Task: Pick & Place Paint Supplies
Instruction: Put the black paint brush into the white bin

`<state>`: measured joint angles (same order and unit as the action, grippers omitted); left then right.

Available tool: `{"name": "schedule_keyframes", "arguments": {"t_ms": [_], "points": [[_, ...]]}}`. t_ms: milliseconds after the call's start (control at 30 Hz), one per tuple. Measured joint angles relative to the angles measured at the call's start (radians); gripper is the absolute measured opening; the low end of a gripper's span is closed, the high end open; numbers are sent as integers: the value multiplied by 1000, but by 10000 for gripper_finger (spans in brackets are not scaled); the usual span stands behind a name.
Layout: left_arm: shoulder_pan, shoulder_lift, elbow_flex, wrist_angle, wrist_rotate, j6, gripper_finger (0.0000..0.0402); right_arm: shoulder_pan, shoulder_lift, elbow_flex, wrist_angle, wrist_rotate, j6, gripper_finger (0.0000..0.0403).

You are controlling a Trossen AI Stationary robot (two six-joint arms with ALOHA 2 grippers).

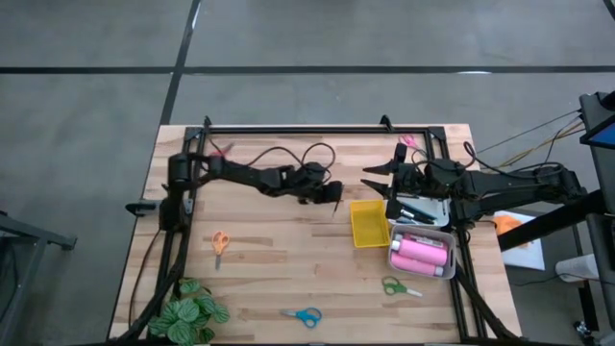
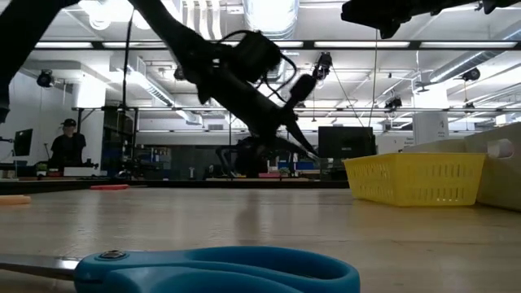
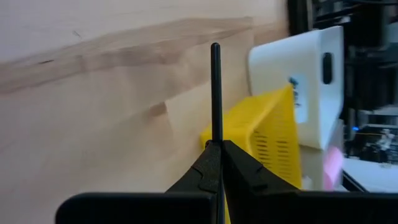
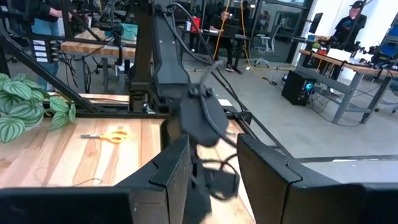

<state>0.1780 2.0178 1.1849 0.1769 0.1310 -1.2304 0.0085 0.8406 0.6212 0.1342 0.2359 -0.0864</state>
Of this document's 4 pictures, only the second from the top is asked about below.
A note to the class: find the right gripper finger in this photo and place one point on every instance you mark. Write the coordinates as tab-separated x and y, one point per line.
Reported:
389	29
374	11

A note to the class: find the large black monitor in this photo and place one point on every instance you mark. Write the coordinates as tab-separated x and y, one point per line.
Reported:
346	140

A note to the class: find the grey plastic basket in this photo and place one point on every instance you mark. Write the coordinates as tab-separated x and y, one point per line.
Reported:
500	183

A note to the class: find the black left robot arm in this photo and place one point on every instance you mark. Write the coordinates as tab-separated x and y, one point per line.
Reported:
24	40

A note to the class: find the black ceiling spotlight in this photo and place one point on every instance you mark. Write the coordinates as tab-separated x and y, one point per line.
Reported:
471	74
394	103
324	63
45	79

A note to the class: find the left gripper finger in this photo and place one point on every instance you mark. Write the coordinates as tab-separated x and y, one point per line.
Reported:
298	135

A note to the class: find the yellow plastic basket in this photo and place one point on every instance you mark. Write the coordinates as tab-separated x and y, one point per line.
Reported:
415	158

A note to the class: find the silver ventilation duct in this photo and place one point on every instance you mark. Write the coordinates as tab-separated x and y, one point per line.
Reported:
270	16

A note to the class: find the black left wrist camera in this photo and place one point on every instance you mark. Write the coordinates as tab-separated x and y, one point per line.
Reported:
256	57

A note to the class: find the white plastic basket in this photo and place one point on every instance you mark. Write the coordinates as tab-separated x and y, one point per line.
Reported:
439	146

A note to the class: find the small black monitor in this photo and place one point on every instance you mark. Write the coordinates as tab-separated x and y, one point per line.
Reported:
23	142

